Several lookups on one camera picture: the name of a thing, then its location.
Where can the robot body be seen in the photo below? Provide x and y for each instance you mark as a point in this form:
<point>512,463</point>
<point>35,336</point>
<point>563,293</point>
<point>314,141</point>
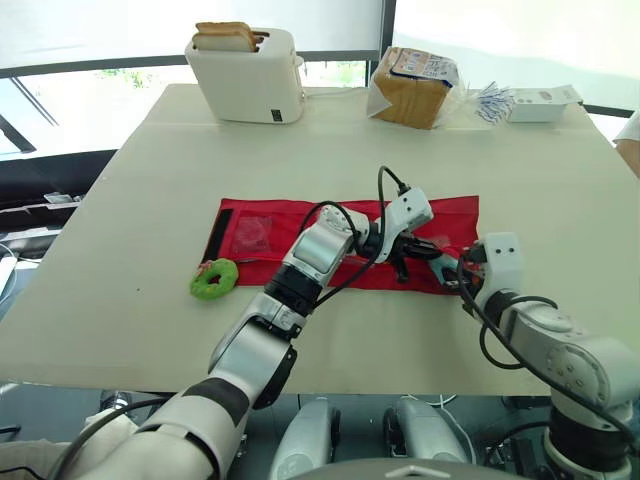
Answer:
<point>425,435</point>

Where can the red mesh pouch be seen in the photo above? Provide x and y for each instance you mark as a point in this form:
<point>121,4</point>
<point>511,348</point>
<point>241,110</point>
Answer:
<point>300,215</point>

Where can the pile of blue-white sachets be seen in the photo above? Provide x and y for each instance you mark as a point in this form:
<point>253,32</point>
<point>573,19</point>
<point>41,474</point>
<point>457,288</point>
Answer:
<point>492,102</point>

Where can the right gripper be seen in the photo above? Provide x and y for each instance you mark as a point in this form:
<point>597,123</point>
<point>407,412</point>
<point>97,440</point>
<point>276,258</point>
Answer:
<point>470,272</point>

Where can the white toaster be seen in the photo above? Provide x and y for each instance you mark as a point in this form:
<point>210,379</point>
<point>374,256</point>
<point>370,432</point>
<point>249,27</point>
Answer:
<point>245,85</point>

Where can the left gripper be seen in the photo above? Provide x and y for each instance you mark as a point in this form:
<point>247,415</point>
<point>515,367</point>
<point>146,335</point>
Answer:
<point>386,247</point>

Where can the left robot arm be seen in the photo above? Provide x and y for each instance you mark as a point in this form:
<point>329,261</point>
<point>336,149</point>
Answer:
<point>315,252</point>

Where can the green toy donut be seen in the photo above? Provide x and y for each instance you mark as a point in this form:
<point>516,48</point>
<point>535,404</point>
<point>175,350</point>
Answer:
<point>202,287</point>

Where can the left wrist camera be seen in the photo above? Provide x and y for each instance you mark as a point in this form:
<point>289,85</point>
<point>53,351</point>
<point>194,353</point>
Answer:
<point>410,210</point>

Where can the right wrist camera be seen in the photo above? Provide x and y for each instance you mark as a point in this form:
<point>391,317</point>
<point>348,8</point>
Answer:
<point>501,260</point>

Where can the bagged bread loaf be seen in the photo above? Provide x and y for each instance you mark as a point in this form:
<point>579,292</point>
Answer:
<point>410,95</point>

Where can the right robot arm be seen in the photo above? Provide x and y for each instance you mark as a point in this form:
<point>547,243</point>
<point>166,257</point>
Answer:
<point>565,350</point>

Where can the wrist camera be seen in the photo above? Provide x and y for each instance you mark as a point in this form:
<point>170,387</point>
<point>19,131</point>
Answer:
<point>410,210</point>
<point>501,260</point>

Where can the white cardboard box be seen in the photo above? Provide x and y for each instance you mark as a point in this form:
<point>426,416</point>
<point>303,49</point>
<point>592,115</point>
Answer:
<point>537,105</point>

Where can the toast slice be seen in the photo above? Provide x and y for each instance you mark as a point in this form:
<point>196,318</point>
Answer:
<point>220,37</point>

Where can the clear small pack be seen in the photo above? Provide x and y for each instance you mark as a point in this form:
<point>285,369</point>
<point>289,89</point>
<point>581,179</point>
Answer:
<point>252,234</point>

